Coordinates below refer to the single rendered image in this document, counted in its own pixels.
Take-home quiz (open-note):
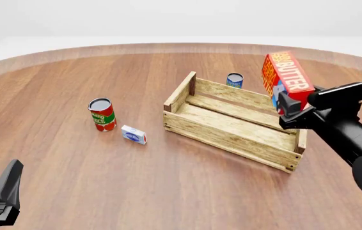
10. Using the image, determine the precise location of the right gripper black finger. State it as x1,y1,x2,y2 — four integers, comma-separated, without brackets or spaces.
278,91,303,118

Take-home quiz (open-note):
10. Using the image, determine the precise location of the wooden slat tray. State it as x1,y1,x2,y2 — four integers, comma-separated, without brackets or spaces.
162,70,308,174

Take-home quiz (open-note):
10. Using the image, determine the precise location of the red tomato sauce can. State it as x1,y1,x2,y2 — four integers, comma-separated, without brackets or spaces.
87,96,118,132

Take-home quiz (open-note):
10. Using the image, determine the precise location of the red butter box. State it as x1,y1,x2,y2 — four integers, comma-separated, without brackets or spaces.
260,50,316,116

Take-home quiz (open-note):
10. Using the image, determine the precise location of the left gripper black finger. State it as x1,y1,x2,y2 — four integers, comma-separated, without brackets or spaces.
0,158,24,212

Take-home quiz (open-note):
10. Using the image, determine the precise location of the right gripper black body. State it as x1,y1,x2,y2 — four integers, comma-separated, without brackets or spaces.
278,105,318,132

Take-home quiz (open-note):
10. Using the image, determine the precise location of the blue soup can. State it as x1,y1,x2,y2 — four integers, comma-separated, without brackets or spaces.
226,72,244,90

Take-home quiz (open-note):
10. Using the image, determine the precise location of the small white blue box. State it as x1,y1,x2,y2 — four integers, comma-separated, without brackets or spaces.
120,124,148,146

